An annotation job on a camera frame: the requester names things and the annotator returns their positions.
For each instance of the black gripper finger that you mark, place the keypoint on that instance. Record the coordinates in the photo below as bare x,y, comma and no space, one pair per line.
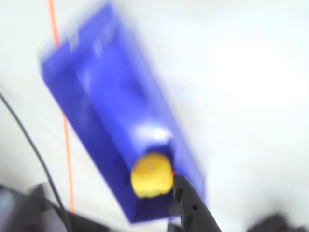
193,207

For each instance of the yellow rubber duck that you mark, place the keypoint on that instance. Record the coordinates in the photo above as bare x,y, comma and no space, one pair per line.
152,176

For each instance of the blue plastic box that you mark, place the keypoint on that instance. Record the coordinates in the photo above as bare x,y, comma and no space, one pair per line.
108,96

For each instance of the orange tape strip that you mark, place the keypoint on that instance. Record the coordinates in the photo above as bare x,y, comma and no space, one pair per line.
68,157

